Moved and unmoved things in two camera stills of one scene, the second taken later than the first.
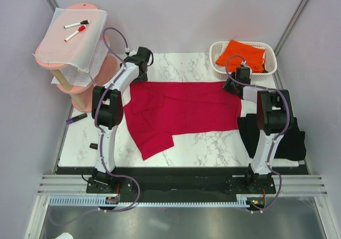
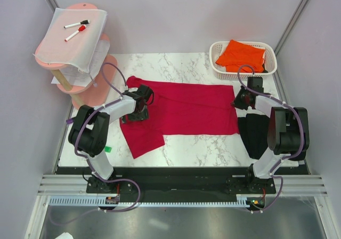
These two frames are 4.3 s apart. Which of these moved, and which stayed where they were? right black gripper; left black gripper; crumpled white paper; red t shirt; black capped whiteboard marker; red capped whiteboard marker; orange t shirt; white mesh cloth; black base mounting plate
Moved: red t shirt; left black gripper; right black gripper
Stayed: white mesh cloth; black capped whiteboard marker; orange t shirt; crumpled white paper; red capped whiteboard marker; black base mounting plate
